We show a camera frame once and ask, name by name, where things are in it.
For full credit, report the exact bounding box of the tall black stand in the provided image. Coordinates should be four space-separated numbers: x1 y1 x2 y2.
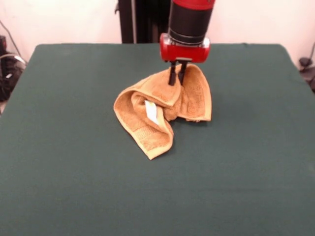
119 0 173 44

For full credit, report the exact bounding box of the dark green table cloth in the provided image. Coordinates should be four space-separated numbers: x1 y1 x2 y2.
0 43 315 236

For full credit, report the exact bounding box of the tan terry towel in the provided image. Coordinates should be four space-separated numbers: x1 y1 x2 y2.
113 63 212 161

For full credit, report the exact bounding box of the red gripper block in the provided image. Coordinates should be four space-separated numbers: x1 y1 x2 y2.
159 33 211 86

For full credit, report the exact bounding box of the black stand base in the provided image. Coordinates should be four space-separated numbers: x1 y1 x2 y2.
0 50 27 103
298 57 315 93

